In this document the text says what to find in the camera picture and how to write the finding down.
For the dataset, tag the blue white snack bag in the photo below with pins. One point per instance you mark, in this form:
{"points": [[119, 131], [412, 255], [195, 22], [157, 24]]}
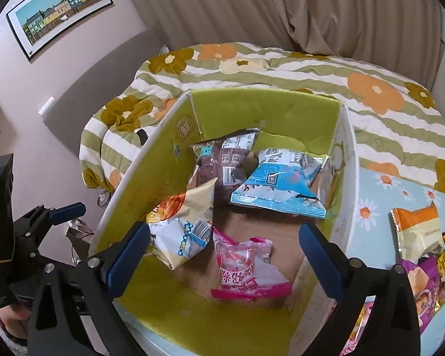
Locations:
{"points": [[282, 182]]}

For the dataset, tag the brown snack bag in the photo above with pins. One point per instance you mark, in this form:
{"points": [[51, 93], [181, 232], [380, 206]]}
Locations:
{"points": [[222, 158]]}

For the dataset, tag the beige curtain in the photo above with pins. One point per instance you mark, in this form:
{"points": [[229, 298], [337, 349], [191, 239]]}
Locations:
{"points": [[401, 35]]}

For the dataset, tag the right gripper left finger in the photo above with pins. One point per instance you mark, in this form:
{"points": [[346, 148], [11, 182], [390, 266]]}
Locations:
{"points": [[88, 289]]}

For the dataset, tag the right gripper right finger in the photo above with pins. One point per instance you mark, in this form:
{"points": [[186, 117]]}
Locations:
{"points": [[392, 327]]}

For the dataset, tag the pink white snack bag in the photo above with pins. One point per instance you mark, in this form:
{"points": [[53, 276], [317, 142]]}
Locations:
{"points": [[246, 271]]}

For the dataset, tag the white orange snack bag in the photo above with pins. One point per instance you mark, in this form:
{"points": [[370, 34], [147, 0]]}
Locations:
{"points": [[181, 225]]}

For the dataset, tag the pink milk snack pack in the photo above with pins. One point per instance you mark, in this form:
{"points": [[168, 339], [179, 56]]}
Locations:
{"points": [[358, 329]]}

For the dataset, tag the grey headboard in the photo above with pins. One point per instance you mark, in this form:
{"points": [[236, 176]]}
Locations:
{"points": [[104, 80]]}

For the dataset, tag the person left hand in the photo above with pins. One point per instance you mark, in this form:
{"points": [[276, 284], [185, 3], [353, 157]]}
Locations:
{"points": [[12, 317]]}

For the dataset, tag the framed town picture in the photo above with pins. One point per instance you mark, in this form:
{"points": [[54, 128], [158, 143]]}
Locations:
{"points": [[35, 23]]}

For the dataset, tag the green cardboard box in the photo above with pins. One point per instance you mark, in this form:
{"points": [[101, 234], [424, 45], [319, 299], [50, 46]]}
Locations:
{"points": [[176, 304]]}

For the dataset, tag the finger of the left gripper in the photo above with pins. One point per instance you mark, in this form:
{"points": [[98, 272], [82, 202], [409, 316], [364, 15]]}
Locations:
{"points": [[67, 213]]}

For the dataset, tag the blue daisy tablecloth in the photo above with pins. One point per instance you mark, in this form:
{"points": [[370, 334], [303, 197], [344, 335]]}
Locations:
{"points": [[373, 239]]}

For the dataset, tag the purple potato chip bag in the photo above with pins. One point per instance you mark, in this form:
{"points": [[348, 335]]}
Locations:
{"points": [[424, 279]]}

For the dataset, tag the white wall switch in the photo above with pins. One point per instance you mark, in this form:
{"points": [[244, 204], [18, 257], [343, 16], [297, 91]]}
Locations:
{"points": [[46, 107]]}

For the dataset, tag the orange cream snack bag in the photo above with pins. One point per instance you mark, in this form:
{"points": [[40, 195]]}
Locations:
{"points": [[417, 232]]}

